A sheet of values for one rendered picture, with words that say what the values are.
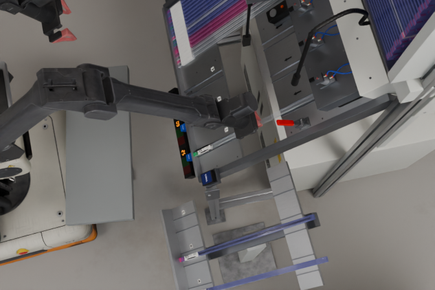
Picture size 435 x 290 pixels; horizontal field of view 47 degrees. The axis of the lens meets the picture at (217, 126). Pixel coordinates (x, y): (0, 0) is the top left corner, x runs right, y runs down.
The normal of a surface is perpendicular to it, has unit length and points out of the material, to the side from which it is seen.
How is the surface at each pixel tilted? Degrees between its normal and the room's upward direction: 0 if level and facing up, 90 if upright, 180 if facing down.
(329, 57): 45
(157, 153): 0
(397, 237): 0
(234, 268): 0
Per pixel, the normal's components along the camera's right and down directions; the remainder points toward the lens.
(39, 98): -0.64, -0.09
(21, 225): -0.02, -0.30
